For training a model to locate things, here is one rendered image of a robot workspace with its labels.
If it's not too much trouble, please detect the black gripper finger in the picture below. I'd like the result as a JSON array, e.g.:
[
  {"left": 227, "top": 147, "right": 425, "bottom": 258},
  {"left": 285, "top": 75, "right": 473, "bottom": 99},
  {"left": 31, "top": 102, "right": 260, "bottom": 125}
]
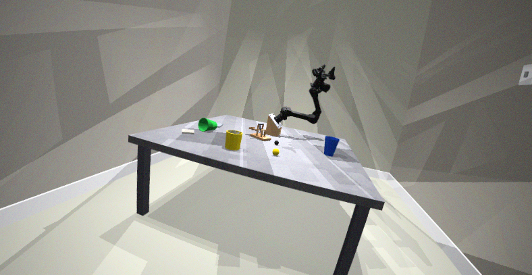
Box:
[
  {"left": 316, "top": 64, "right": 325, "bottom": 74},
  {"left": 329, "top": 66, "right": 336, "bottom": 77}
]

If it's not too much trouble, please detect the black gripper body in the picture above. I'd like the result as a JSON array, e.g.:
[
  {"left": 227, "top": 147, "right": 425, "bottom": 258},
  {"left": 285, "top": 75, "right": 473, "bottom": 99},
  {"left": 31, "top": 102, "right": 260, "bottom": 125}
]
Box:
[{"left": 312, "top": 68, "right": 336, "bottom": 84}]

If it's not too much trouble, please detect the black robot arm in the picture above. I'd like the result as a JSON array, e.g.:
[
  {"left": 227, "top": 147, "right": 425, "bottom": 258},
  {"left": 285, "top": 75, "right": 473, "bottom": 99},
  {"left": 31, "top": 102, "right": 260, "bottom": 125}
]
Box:
[{"left": 274, "top": 80, "right": 331, "bottom": 124}]

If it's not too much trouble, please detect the blue cup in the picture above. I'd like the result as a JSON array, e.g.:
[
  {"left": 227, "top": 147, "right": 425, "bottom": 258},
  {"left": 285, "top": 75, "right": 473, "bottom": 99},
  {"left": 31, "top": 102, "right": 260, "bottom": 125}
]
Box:
[{"left": 324, "top": 136, "right": 339, "bottom": 156}]

